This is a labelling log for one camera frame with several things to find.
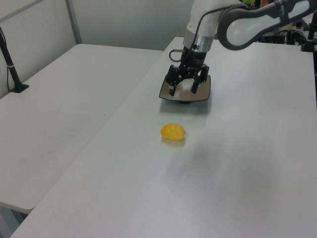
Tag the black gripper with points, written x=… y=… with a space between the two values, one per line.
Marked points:
x=193 y=59

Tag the yellow potato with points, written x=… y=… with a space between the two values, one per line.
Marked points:
x=173 y=132

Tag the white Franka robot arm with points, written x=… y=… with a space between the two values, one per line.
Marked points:
x=237 y=29

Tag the square brown ceramic plate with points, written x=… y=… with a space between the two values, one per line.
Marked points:
x=203 y=93

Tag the black camera stand pole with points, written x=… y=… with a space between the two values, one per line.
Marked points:
x=15 y=77
x=309 y=37

